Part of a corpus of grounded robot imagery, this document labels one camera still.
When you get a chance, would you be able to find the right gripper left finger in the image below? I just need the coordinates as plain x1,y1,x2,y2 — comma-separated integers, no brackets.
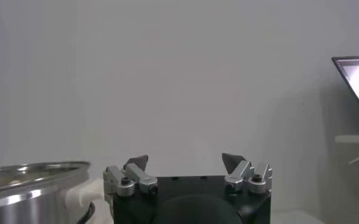
102,154,159,202

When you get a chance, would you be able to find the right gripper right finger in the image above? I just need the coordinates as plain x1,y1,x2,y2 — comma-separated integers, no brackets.
221,152,273,195

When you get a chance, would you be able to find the steel steamer basket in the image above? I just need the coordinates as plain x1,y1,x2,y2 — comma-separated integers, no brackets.
0,160,91,224

